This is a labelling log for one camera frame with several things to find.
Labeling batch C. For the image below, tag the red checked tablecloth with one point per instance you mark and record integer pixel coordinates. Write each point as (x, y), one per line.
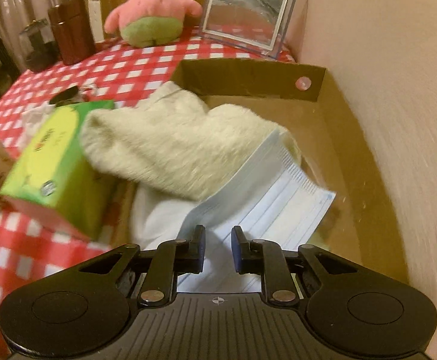
(136, 63)

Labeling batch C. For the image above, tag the blue face mask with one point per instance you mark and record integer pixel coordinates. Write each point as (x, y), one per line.
(271, 202)

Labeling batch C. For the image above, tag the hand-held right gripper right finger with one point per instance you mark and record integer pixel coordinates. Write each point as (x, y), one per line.
(237, 249)

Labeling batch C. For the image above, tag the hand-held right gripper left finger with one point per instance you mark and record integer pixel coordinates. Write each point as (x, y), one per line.
(199, 249)

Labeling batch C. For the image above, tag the brown wooden canister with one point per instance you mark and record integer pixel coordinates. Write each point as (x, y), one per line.
(72, 33)

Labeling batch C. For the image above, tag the green tissue box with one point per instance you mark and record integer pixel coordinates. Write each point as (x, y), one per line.
(53, 165)

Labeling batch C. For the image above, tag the glass jar with dark contents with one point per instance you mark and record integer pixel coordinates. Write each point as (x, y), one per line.
(40, 56)

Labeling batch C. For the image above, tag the clear picture frame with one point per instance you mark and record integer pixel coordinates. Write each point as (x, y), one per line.
(244, 11)

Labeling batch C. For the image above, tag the pale green cloth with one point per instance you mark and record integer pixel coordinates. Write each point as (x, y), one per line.
(158, 146)

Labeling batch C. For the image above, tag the brown cardboard box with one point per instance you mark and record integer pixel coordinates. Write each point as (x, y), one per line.
(248, 78)

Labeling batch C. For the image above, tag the white cloth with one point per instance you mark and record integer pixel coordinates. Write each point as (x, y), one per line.
(158, 217)

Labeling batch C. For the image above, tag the pink starfish plush toy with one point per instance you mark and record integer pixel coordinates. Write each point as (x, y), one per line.
(151, 11)

